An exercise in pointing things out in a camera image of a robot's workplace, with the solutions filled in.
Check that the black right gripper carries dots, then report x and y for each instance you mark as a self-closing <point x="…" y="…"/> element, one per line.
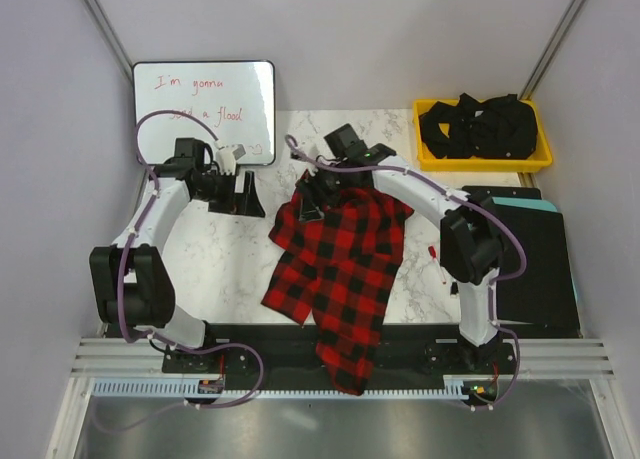
<point x="313" y="194"/>

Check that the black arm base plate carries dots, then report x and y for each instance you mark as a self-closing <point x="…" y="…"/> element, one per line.
<point x="409" y="357"/>

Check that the black shirt in bin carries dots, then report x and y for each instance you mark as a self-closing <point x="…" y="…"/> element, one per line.
<point x="497" y="128"/>

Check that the red black plaid shirt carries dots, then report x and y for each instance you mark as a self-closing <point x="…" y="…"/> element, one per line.
<point x="340" y="272"/>

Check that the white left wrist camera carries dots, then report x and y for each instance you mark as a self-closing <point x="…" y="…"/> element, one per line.
<point x="227" y="158"/>

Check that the teal notebook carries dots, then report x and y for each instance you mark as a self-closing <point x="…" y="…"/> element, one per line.
<point x="526" y="203"/>

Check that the aluminium frame rail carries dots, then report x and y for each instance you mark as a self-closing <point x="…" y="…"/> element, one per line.
<point x="540" y="359"/>

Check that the yellow plastic bin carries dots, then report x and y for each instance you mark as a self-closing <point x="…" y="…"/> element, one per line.
<point x="539" y="160"/>

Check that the red marker pen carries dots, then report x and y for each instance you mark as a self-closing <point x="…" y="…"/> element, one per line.
<point x="434" y="257"/>

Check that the black folder stack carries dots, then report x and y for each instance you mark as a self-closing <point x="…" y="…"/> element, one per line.
<point x="542" y="301"/>

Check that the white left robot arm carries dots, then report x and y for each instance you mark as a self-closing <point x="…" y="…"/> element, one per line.
<point x="132" y="286"/>

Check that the white slotted cable duct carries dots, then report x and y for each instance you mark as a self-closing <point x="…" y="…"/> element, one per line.
<point x="164" y="388"/>

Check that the white dry erase board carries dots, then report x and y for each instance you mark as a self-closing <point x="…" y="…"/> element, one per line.
<point x="223" y="103"/>

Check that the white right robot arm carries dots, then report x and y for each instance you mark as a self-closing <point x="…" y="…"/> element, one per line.
<point x="471" y="244"/>

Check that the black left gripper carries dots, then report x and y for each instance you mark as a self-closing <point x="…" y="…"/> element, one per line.
<point x="251" y="205"/>

